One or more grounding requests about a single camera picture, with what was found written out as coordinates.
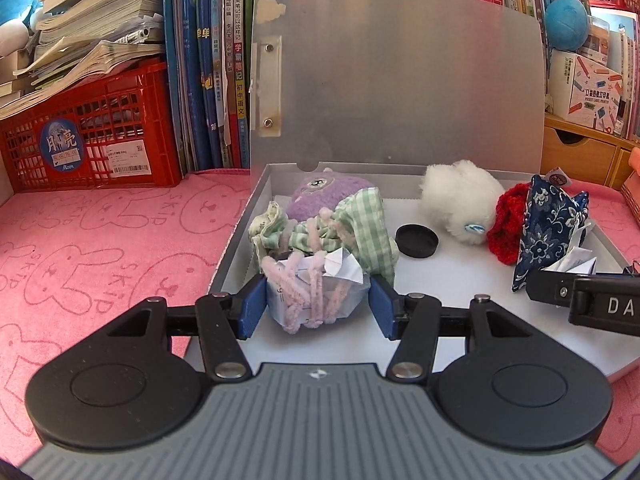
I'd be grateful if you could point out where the wooden drawer organizer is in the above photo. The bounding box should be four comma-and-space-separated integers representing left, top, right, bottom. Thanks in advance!
540, 112, 640, 191

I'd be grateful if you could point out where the purple plush toy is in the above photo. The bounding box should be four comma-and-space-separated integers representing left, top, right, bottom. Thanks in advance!
285, 167, 373, 223

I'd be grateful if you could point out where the grey file box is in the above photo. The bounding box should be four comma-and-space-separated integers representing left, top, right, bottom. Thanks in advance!
182, 0, 636, 378

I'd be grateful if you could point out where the pink house-shaped case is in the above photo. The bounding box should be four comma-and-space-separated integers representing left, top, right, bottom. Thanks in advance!
620, 147, 640, 206

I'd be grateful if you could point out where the red knitted cloth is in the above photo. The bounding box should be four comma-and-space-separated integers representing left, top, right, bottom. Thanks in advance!
486, 183, 531, 266

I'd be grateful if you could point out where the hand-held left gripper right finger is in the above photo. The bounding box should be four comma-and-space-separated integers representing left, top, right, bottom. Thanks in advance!
367, 275, 533, 381

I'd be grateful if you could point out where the paper bundle with pink cord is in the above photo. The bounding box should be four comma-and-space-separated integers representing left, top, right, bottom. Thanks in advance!
261, 247, 373, 335

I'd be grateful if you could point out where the white plush toy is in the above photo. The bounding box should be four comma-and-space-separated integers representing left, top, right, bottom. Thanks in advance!
419, 159, 506, 247

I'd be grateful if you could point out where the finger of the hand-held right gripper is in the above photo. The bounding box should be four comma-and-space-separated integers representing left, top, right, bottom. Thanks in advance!
527, 269, 598, 307

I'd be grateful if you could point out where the white origami paper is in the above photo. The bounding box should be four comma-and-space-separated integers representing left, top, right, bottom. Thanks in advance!
552, 220, 598, 277

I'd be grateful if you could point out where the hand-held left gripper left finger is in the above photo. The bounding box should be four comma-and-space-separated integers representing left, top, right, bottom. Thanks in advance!
107, 275, 268, 381

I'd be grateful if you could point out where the stack of books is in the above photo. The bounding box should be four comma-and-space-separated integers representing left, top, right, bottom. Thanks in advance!
0, 0, 166, 111

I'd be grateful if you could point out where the red plastic crate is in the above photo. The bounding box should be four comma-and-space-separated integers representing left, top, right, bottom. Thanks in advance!
0, 57, 183, 195

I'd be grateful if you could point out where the white printed cardboard box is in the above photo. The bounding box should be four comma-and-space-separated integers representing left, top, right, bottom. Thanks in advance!
547, 50, 631, 136

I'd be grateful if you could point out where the blue floral pouch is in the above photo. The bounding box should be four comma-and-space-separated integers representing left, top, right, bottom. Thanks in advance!
511, 167, 596, 293

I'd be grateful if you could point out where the row of blue books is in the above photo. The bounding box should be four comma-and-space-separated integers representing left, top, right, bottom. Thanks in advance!
162, 0, 256, 173

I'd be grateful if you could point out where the black round lid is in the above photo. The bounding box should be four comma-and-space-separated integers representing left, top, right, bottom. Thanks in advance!
395, 224, 441, 260

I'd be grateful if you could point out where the pink bunny print towel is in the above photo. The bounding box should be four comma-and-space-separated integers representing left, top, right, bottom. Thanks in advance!
0, 170, 640, 461

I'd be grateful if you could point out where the large blue plush toy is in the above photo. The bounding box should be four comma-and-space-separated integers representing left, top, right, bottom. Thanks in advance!
544, 0, 590, 52

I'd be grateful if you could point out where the green checked cloth bundle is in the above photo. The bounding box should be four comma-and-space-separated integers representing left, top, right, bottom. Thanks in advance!
248, 187, 401, 286

